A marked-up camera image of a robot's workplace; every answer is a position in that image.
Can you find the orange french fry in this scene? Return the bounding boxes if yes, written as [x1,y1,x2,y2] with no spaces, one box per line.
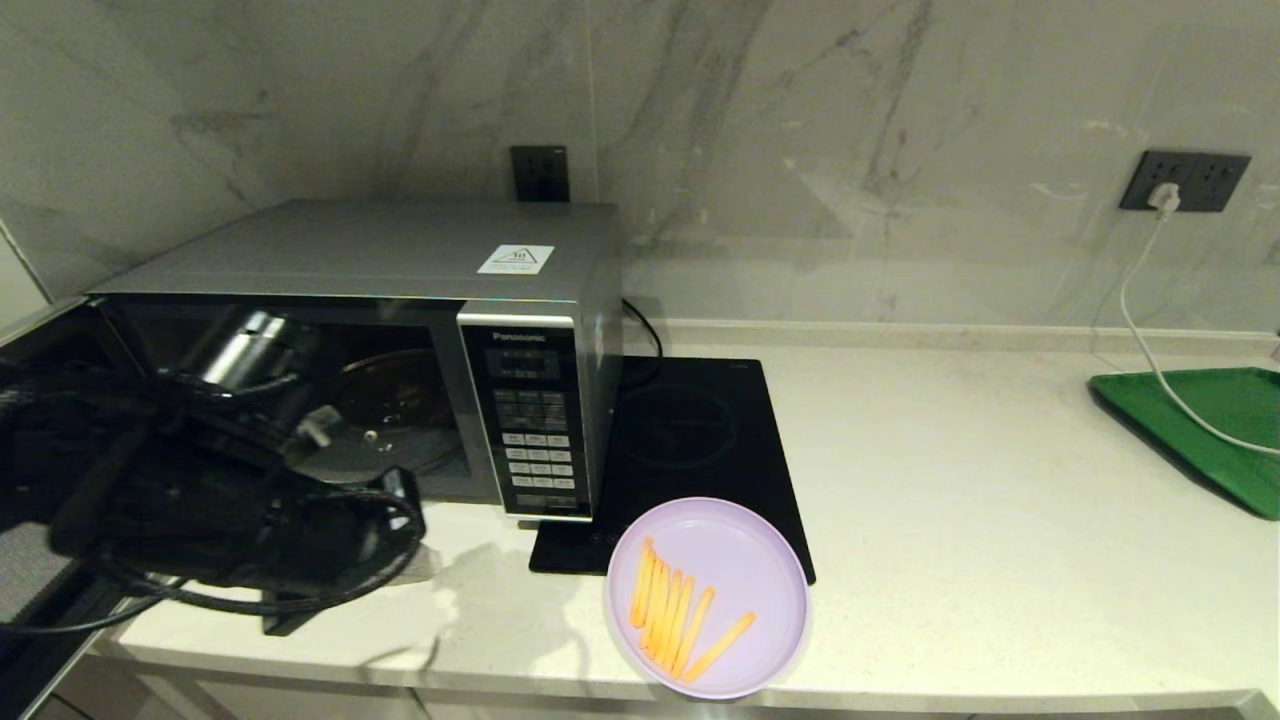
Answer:
[647,562,673,656]
[665,576,695,673]
[683,612,758,684]
[629,538,654,628]
[672,588,716,679]
[638,550,664,641]
[655,570,684,666]

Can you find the wide black wall socket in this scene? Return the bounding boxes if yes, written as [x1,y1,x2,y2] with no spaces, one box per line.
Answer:
[1119,150,1252,213]

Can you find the silver black microwave door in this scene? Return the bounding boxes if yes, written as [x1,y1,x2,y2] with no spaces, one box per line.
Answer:
[0,296,141,720]

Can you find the green plastic tray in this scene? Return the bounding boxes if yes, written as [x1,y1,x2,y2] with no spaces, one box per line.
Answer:
[1089,368,1280,521]

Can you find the purple round plate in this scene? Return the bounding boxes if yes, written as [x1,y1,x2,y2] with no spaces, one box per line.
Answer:
[606,497,811,701]

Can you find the black microwave control panel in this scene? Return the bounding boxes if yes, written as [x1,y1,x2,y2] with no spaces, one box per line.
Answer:
[457,313,593,521]

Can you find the grey base cabinet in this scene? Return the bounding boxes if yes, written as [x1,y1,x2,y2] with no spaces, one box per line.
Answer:
[40,650,1280,720]

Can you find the small black wall socket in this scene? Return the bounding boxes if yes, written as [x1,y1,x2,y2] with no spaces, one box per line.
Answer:
[511,146,571,203]

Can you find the silver Panasonic microwave oven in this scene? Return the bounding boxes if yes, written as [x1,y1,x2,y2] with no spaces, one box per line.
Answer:
[88,198,623,523]

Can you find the white power cable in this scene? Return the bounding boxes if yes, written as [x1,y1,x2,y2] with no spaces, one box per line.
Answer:
[1117,213,1280,457]

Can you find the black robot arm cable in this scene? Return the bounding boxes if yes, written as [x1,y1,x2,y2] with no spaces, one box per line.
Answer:
[0,480,426,636]

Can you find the white warning sticker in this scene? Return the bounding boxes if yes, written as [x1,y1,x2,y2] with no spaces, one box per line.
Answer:
[477,244,554,275]

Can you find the black induction cooktop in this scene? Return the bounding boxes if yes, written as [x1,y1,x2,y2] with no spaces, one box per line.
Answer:
[528,358,817,586]

